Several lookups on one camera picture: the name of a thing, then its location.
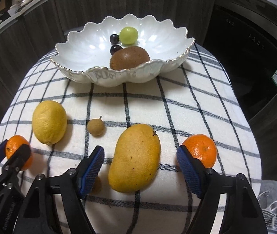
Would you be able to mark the small brown longan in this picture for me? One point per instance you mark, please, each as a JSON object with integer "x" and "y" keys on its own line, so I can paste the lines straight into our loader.
{"x": 95, "y": 126}
{"x": 97, "y": 185}

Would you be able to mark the yellow mango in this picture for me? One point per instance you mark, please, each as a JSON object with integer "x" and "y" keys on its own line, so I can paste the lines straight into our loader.
{"x": 134, "y": 158}

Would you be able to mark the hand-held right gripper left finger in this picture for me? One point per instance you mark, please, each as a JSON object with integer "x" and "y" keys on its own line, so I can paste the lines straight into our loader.
{"x": 93, "y": 168}

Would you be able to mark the wood-grain kitchen cabinets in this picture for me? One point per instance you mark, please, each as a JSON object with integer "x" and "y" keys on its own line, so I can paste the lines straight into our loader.
{"x": 80, "y": 2}

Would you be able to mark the white scalloped bowl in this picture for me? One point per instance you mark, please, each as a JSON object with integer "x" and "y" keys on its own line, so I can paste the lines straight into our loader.
{"x": 84, "y": 46}

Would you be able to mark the black white checked tablecloth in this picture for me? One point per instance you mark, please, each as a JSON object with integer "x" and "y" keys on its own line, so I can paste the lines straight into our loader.
{"x": 153, "y": 102}

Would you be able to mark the mandarin orange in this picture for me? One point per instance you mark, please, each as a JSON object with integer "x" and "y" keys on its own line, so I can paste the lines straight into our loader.
{"x": 202, "y": 151}
{"x": 14, "y": 147}

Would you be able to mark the dark grape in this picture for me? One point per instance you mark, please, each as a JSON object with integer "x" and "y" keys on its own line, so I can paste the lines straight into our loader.
{"x": 115, "y": 50}
{"x": 114, "y": 38}

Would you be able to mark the black dishwasher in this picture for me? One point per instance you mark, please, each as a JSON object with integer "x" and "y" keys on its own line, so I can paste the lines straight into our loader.
{"x": 245, "y": 61}

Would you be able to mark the green grape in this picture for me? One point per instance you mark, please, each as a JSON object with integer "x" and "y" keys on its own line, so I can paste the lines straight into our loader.
{"x": 128, "y": 35}

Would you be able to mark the yellow lemon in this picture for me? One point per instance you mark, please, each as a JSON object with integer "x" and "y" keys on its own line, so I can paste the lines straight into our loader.
{"x": 49, "y": 121}

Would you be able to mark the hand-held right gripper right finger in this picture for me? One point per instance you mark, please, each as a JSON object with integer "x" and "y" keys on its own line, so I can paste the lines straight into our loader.
{"x": 189, "y": 173}

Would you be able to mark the brown kiwi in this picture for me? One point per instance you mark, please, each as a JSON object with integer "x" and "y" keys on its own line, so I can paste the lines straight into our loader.
{"x": 130, "y": 58}

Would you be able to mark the grey shoe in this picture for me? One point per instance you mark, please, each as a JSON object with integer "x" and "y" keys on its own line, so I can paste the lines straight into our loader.
{"x": 272, "y": 204}

